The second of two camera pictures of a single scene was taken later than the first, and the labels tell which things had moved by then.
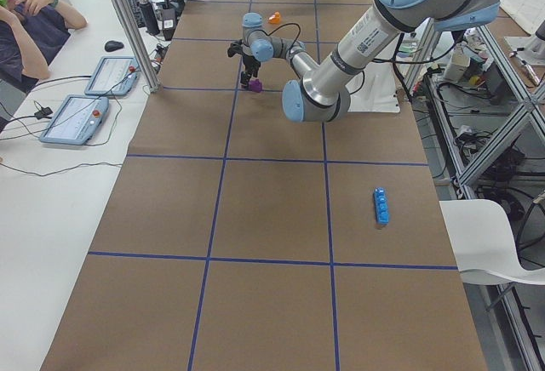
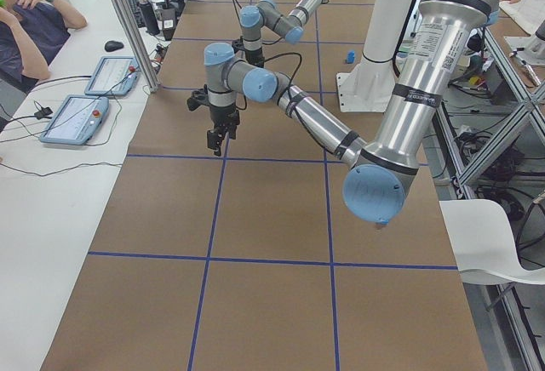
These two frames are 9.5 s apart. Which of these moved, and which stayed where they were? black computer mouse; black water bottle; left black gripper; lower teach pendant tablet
Moved: left black gripper
Stayed: black computer mouse; lower teach pendant tablet; black water bottle
